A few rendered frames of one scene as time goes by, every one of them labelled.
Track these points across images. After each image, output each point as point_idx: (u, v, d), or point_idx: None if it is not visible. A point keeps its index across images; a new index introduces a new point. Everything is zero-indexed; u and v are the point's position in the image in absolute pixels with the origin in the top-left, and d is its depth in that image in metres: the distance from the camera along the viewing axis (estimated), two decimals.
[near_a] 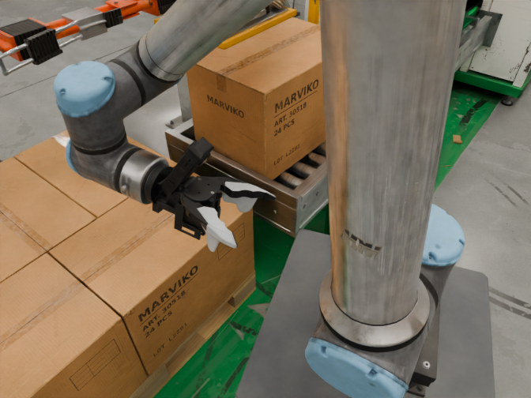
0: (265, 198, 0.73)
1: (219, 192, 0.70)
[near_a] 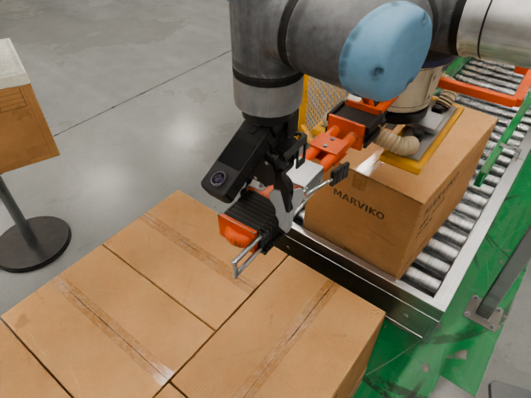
0: None
1: (263, 183, 0.61)
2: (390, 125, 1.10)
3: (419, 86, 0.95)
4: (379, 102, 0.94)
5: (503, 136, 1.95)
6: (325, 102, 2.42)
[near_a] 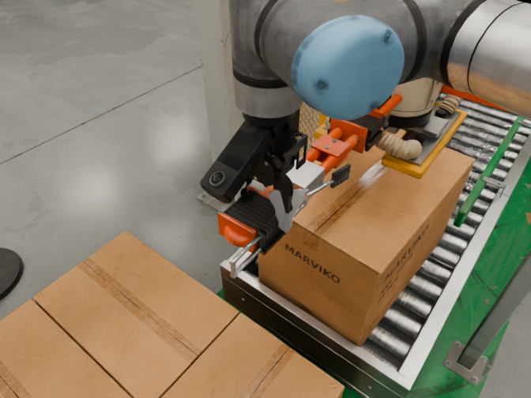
0: None
1: (262, 183, 0.61)
2: (393, 129, 1.10)
3: (422, 90, 0.95)
4: (382, 105, 0.94)
5: (487, 168, 1.77)
6: (299, 125, 2.25)
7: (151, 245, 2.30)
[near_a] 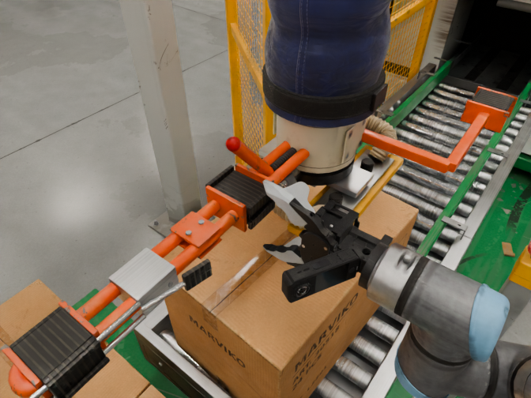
0: (270, 245, 0.71)
1: (299, 247, 0.64)
2: None
3: (332, 144, 0.78)
4: (282, 164, 0.77)
5: (448, 205, 1.59)
6: (252, 150, 2.06)
7: (92, 279, 2.11)
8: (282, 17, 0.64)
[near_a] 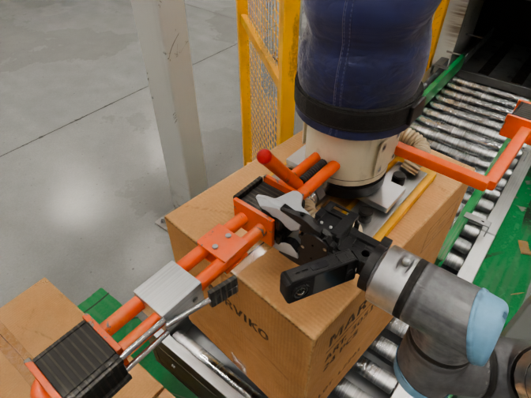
0: None
1: (299, 248, 0.64)
2: None
3: (364, 158, 0.75)
4: (312, 176, 0.75)
5: (469, 201, 1.53)
6: (263, 144, 2.00)
7: (99, 279, 2.05)
8: (321, 28, 0.61)
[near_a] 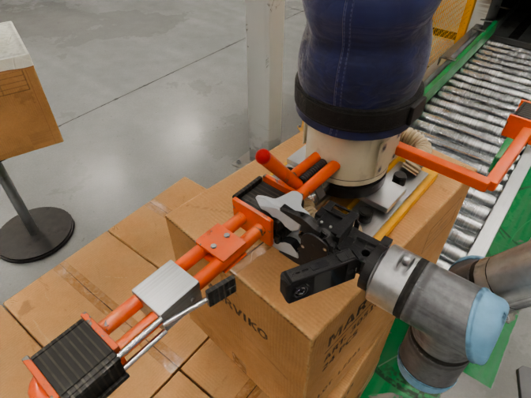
0: None
1: (299, 248, 0.64)
2: None
3: (364, 158, 0.75)
4: (312, 176, 0.75)
5: None
6: None
7: None
8: (321, 28, 0.61)
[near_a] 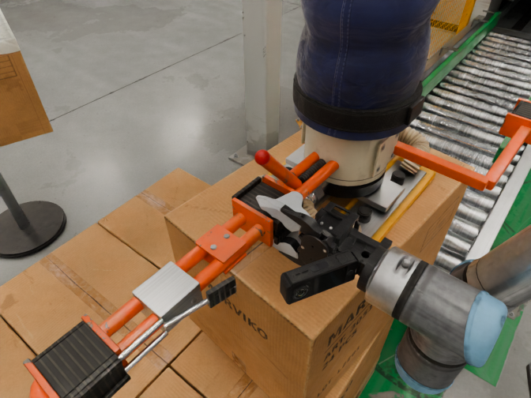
0: None
1: (299, 249, 0.64)
2: None
3: (363, 157, 0.75)
4: (310, 176, 0.75)
5: None
6: None
7: None
8: (320, 28, 0.61)
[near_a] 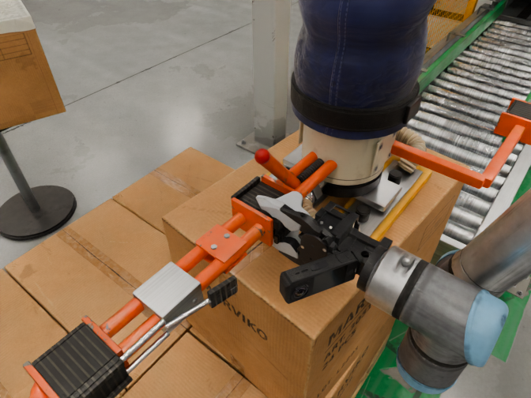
0: None
1: (299, 248, 0.64)
2: None
3: (361, 156, 0.75)
4: (310, 175, 0.75)
5: (530, 93, 1.86)
6: None
7: None
8: (317, 27, 0.61)
